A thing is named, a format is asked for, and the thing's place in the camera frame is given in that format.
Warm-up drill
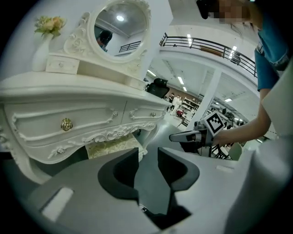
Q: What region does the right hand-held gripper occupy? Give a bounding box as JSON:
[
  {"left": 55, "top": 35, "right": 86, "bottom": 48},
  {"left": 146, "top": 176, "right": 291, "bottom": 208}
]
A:
[{"left": 168, "top": 111, "right": 226, "bottom": 158}]

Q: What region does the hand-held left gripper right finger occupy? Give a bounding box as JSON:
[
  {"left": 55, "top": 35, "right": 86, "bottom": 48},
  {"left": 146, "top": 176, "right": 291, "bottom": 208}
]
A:
[{"left": 157, "top": 147, "right": 271, "bottom": 234}]

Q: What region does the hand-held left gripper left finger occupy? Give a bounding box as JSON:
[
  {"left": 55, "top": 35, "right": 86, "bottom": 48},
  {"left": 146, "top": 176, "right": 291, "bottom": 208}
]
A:
[{"left": 25, "top": 147, "right": 161, "bottom": 234}]

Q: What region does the cream upholstered stool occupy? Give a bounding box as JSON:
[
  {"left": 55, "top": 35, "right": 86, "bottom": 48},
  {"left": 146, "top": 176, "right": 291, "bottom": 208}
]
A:
[{"left": 86, "top": 133, "right": 148, "bottom": 160}]

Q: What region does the white ornate dressing table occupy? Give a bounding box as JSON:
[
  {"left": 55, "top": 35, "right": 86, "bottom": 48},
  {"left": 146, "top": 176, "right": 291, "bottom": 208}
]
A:
[{"left": 0, "top": 71, "right": 172, "bottom": 185}]

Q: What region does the person's right forearm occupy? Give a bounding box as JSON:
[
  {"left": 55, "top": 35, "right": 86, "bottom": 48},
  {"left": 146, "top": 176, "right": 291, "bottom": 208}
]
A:
[{"left": 214, "top": 86, "right": 276, "bottom": 147}]

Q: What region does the background storage shelving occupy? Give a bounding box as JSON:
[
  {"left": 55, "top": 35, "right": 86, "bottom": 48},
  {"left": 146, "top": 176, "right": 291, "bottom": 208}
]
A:
[{"left": 182, "top": 96, "right": 202, "bottom": 111}]

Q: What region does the black metal balcony railing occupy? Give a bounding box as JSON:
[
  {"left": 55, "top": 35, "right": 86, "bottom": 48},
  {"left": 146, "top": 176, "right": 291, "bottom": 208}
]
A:
[{"left": 159, "top": 32, "right": 258, "bottom": 79}]

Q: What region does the person's teal printed shirt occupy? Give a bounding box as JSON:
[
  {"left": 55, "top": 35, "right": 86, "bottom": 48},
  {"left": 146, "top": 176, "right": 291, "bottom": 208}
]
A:
[{"left": 253, "top": 13, "right": 291, "bottom": 92}]

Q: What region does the white ornate mirror unit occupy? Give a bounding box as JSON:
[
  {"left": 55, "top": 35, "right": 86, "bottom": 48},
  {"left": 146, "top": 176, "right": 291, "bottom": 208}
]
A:
[{"left": 45, "top": 0, "right": 152, "bottom": 91}]

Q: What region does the person's head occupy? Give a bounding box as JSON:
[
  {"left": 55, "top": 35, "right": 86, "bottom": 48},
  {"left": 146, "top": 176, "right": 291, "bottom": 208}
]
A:
[{"left": 218, "top": 0, "right": 264, "bottom": 32}]

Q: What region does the white vase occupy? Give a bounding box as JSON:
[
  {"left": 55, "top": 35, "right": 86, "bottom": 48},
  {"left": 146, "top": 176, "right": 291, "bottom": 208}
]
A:
[{"left": 31, "top": 33, "right": 54, "bottom": 72}]

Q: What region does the yellow artificial flower bouquet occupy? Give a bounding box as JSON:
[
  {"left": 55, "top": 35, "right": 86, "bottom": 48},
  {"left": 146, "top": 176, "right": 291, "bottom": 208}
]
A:
[{"left": 33, "top": 15, "right": 67, "bottom": 40}]

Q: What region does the black head-worn camera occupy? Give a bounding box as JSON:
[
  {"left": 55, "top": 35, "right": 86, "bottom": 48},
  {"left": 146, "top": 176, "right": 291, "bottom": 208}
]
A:
[{"left": 196, "top": 0, "right": 221, "bottom": 20}]

